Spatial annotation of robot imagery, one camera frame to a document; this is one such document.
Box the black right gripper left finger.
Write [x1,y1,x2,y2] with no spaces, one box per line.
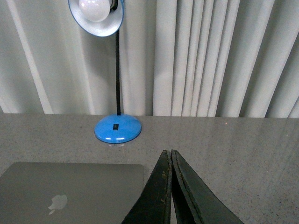
[122,150,172,224]

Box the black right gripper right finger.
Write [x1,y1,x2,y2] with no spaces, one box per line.
[171,150,242,224]

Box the blue desk lamp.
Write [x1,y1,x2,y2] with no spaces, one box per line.
[68,0,142,144]

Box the white pleated curtain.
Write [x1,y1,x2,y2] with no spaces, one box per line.
[0,0,299,118]

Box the grey laptop computer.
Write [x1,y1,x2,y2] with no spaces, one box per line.
[0,162,144,224]

